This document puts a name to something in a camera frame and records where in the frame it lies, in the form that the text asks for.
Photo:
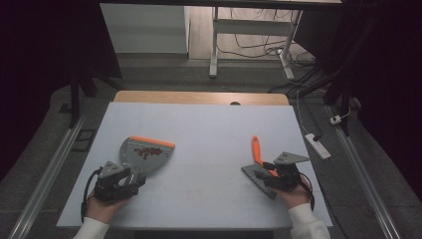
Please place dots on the aluminium floor rail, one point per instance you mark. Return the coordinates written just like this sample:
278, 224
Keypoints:
365, 179
49, 172

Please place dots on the person's left hand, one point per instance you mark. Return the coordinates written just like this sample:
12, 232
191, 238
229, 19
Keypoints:
104, 207

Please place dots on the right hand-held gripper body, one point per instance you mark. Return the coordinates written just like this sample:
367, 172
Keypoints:
287, 174

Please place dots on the white cabinet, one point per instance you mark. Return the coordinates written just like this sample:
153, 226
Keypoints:
146, 30

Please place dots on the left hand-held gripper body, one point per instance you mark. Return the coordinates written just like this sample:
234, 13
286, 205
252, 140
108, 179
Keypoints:
111, 184

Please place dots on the white power strip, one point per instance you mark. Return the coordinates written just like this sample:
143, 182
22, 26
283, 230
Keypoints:
317, 146

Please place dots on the grey dustpan with orange edge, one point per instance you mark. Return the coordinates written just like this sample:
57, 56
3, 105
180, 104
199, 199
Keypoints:
146, 156

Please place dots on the small white adapter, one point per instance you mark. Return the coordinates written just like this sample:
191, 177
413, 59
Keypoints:
335, 119

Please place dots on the person's right hand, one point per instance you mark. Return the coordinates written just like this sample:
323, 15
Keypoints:
295, 195

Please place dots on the black metal stand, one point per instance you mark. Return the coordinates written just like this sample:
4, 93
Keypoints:
74, 99

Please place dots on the black curtain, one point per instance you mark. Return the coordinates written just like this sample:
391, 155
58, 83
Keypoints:
384, 66
33, 66

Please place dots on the pile of red and green beans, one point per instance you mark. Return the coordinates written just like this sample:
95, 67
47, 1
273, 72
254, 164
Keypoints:
148, 152

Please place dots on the white metal desk frame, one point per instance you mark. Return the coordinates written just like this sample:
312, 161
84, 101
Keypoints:
252, 27

